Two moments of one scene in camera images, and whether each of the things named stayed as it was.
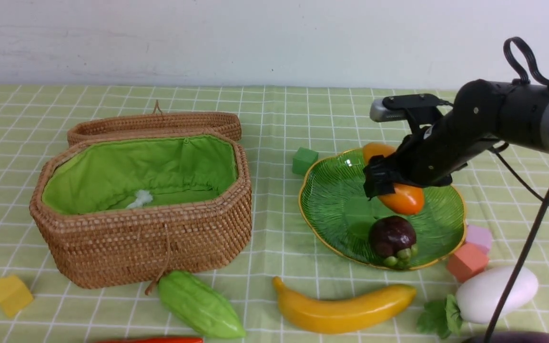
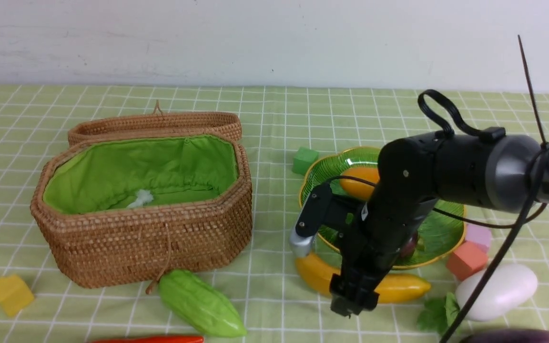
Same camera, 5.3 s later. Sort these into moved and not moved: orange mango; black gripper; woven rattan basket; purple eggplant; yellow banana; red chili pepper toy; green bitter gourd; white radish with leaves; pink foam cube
Moved: black gripper; orange mango; yellow banana
Not moved: purple eggplant; red chili pepper toy; woven rattan basket; pink foam cube; white radish with leaves; green bitter gourd
